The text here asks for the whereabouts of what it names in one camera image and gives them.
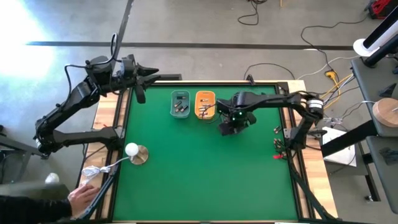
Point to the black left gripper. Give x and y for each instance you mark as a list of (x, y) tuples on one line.
[(129, 76)]

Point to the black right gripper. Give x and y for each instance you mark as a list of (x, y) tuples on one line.
[(237, 121)]

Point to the orange plastic bin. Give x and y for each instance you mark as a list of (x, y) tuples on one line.
[(211, 95)]

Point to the teal plastic bin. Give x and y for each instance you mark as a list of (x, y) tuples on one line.
[(186, 93)]

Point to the person's forearm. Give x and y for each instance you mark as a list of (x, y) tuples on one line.
[(31, 211)]

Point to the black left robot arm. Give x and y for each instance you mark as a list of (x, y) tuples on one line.
[(74, 96)]

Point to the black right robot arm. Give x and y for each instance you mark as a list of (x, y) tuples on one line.
[(273, 99)]

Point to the black flat floor box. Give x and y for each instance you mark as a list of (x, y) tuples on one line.
[(171, 77)]

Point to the black table clamp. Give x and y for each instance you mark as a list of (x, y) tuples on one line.
[(251, 80)]

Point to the red clip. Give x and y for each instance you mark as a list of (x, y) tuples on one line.
[(278, 156)]

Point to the white bulb brass lamp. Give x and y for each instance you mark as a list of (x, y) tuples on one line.
[(136, 154)]

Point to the white paper sheet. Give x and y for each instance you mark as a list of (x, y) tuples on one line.
[(342, 155)]

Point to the black support beam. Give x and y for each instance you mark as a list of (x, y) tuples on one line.
[(351, 137)]

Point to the grey side table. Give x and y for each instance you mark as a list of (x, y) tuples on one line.
[(385, 186), (367, 81)]

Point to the person's hand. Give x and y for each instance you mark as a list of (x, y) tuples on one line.
[(82, 199)]

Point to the white tower stand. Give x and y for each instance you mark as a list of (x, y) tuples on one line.
[(362, 48)]

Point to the grey metal cart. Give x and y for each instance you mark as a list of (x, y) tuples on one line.
[(18, 145)]

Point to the round wooden disc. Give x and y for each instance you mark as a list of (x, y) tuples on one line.
[(385, 112)]

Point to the black wedge object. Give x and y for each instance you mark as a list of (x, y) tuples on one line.
[(388, 91)]

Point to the black crumpled object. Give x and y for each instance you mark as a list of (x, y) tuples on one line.
[(390, 155)]

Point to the black pole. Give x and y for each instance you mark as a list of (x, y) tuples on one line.
[(379, 53)]

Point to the red toolbox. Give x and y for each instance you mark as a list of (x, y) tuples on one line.
[(381, 7)]

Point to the black metal rig frame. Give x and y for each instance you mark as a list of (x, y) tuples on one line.
[(283, 86)]

